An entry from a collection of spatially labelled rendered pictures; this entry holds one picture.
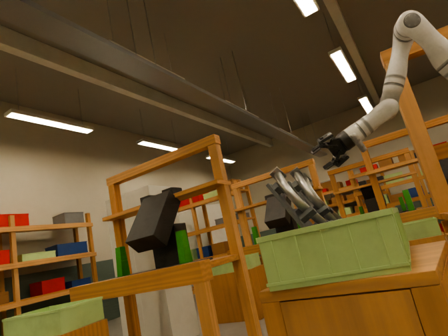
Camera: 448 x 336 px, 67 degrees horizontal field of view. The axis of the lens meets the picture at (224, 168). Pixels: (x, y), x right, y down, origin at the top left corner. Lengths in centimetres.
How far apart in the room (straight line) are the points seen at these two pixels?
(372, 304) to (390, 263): 12
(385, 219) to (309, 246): 23
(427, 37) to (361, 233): 77
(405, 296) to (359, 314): 13
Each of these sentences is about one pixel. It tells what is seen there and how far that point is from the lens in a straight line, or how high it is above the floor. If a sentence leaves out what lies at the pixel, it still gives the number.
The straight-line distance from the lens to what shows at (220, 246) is 707.
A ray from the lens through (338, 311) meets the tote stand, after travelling 109.
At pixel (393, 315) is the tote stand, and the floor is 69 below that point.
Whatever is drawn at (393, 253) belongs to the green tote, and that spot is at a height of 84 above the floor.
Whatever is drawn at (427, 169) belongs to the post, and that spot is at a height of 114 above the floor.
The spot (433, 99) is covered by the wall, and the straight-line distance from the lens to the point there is 1244.
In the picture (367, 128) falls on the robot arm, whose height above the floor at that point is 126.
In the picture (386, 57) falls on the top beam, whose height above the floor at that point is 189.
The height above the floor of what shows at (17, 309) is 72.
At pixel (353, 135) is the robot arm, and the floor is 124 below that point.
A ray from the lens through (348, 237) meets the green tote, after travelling 104.
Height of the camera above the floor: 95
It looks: 13 degrees up
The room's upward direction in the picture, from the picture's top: 12 degrees counter-clockwise
